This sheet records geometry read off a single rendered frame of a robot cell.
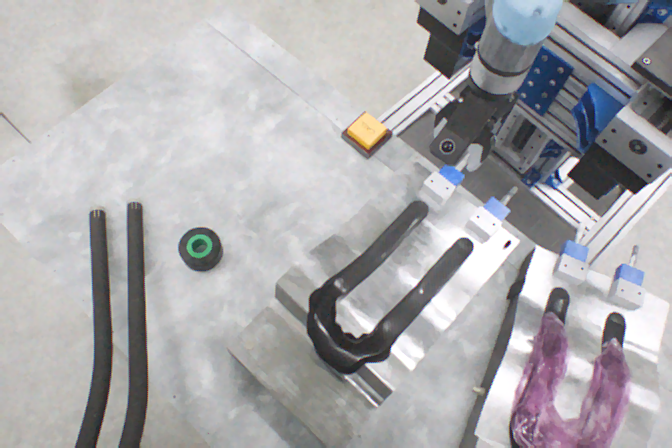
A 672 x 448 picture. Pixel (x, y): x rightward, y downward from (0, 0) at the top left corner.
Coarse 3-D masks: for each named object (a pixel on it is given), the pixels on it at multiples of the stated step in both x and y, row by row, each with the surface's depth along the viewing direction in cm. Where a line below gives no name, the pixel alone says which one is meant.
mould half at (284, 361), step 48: (384, 192) 107; (336, 240) 101; (432, 240) 103; (480, 240) 103; (288, 288) 93; (384, 288) 97; (240, 336) 97; (288, 336) 97; (432, 336) 94; (288, 384) 94; (336, 384) 94; (384, 384) 88; (336, 432) 91
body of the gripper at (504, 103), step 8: (472, 80) 78; (472, 88) 79; (480, 88) 78; (464, 96) 85; (480, 96) 78; (488, 96) 78; (496, 96) 77; (504, 96) 78; (456, 104) 85; (504, 104) 84; (512, 104) 85; (448, 112) 87; (496, 112) 84; (504, 112) 84; (496, 120) 84; (488, 128) 83; (480, 136) 86
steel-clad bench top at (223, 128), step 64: (192, 64) 127; (256, 64) 128; (64, 128) 119; (128, 128) 120; (192, 128) 121; (256, 128) 121; (320, 128) 122; (0, 192) 112; (64, 192) 113; (128, 192) 114; (192, 192) 114; (256, 192) 115; (320, 192) 116; (64, 256) 108; (256, 256) 109; (512, 256) 112; (192, 320) 104; (192, 384) 99; (256, 384) 100; (448, 384) 101
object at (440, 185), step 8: (464, 160) 109; (448, 168) 107; (456, 168) 108; (432, 176) 105; (440, 176) 105; (448, 176) 107; (456, 176) 107; (464, 176) 107; (424, 184) 104; (432, 184) 104; (440, 184) 104; (448, 184) 104; (456, 184) 106; (424, 192) 107; (432, 192) 104; (440, 192) 104; (448, 192) 104; (440, 200) 104
